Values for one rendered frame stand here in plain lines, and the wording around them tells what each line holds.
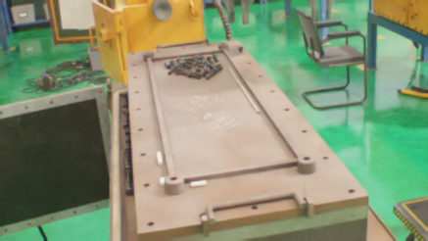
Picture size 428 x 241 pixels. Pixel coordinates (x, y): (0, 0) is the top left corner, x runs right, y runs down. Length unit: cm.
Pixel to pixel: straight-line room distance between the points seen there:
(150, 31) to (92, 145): 175
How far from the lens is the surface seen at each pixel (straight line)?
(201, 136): 138
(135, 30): 397
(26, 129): 231
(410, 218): 297
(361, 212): 112
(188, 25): 400
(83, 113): 232
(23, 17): 985
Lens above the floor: 193
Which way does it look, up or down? 23 degrees down
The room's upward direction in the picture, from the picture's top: 5 degrees counter-clockwise
